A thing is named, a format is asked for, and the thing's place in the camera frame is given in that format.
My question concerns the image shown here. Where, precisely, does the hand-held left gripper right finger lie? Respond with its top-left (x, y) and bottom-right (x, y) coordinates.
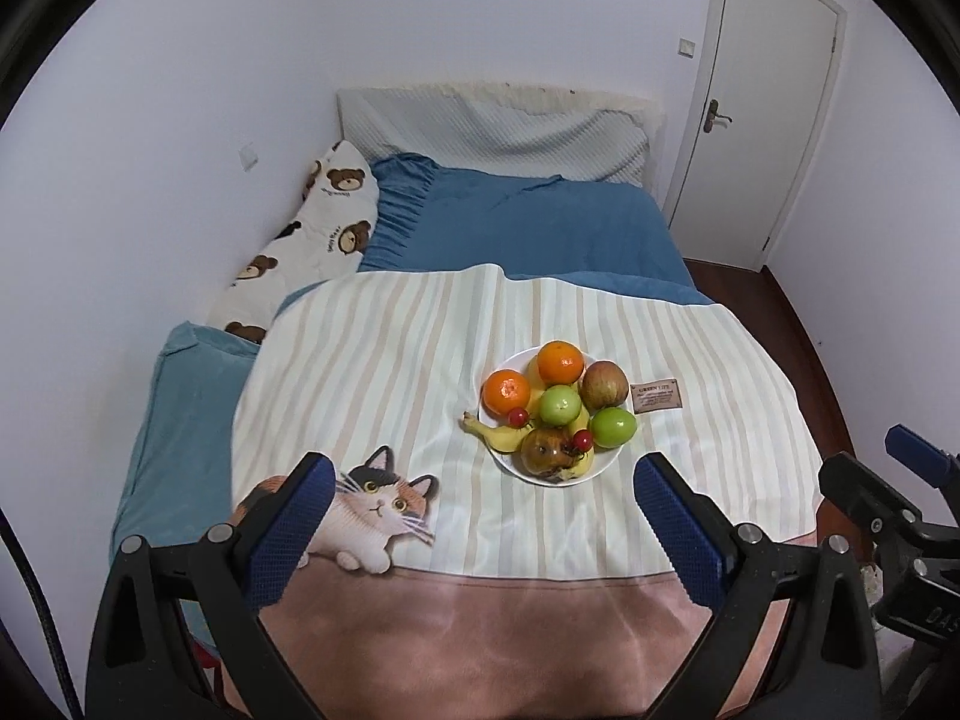
top-left (634, 452), bottom-right (882, 720)

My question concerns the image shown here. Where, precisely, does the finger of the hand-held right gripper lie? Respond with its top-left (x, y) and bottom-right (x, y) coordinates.
top-left (885, 424), bottom-right (960, 492)
top-left (819, 452), bottom-right (927, 541)

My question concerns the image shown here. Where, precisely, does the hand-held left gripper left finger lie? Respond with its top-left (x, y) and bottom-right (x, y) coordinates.
top-left (86, 452), bottom-right (337, 720)

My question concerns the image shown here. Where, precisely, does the white plate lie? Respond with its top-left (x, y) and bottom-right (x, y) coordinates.
top-left (478, 345), bottom-right (624, 489)

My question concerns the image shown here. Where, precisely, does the green apple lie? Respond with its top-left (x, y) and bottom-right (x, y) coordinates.
top-left (589, 406), bottom-right (639, 452)
top-left (540, 385), bottom-right (585, 427)

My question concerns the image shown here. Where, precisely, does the bruised brown apple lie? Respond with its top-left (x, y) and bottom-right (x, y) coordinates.
top-left (521, 426), bottom-right (579, 478)

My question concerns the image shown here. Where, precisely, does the wrinkled red apple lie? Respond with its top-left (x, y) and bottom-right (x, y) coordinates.
top-left (581, 360), bottom-right (630, 412)

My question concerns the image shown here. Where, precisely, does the mandarin orange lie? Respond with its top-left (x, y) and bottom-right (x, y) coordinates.
top-left (537, 341), bottom-right (587, 386)
top-left (481, 369), bottom-right (533, 420)

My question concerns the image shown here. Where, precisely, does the striped cat print blanket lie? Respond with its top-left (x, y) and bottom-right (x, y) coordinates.
top-left (229, 264), bottom-right (823, 720)

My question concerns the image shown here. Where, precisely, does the bear print pillow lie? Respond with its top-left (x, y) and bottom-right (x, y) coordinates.
top-left (206, 139), bottom-right (380, 347)

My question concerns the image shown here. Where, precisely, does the blue bed sheet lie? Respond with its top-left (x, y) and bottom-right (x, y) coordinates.
top-left (112, 154), bottom-right (715, 563)

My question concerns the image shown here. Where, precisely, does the white door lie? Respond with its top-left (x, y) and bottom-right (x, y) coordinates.
top-left (666, 0), bottom-right (850, 272)

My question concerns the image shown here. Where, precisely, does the black cable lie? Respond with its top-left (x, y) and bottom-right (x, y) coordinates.
top-left (0, 508), bottom-right (85, 720)

